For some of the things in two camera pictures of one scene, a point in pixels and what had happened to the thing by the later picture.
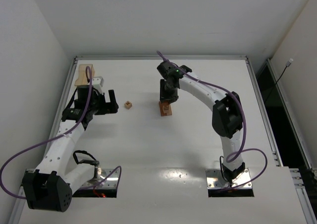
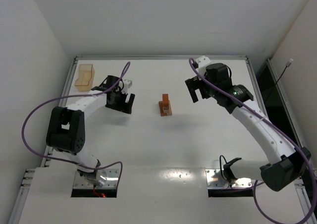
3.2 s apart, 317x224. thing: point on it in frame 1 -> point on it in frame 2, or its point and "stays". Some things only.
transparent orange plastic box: x=82 y=79 stays
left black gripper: x=103 y=105 -> x=121 y=105
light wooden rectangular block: x=170 y=110 stays
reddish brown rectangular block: x=161 y=104 stays
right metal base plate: x=215 y=180 stays
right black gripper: x=168 y=95 -> x=196 y=85
